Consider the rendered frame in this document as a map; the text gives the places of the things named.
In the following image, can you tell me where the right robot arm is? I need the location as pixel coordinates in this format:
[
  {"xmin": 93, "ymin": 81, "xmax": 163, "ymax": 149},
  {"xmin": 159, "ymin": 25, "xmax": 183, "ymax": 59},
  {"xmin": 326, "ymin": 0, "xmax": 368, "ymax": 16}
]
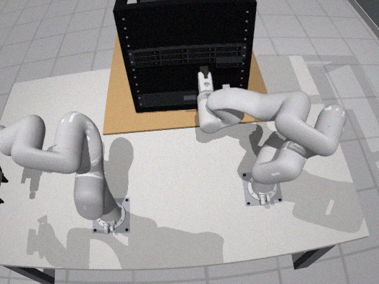
[{"xmin": 197, "ymin": 85, "xmax": 346, "ymax": 206}]

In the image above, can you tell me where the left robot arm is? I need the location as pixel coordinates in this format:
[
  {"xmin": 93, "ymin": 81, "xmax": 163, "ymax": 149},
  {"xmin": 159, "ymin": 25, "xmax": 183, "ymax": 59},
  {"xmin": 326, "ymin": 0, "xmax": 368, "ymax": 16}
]
[{"xmin": 0, "ymin": 111, "xmax": 126, "ymax": 234}]

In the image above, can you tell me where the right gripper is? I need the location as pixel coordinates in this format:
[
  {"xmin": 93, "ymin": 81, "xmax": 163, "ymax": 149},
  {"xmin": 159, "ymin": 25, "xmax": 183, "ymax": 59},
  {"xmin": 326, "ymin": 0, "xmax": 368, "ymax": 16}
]
[{"xmin": 198, "ymin": 66, "xmax": 214, "ymax": 97}]

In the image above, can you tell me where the black metal rack frame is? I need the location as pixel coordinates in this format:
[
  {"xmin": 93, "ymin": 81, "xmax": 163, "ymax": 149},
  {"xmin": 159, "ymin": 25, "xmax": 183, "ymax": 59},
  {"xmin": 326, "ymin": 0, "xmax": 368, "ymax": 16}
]
[{"xmin": 113, "ymin": 0, "xmax": 257, "ymax": 113}]

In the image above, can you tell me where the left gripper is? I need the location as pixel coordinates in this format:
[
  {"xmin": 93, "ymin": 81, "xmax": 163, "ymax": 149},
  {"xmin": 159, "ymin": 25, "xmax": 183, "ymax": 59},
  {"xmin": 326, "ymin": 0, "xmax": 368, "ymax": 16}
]
[{"xmin": 0, "ymin": 166, "xmax": 9, "ymax": 204}]

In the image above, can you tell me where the tan flat board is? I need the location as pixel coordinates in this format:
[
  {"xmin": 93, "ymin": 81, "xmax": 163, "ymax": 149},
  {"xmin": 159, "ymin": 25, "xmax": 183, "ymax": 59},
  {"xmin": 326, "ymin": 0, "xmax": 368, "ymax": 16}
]
[{"xmin": 103, "ymin": 34, "xmax": 268, "ymax": 135}]

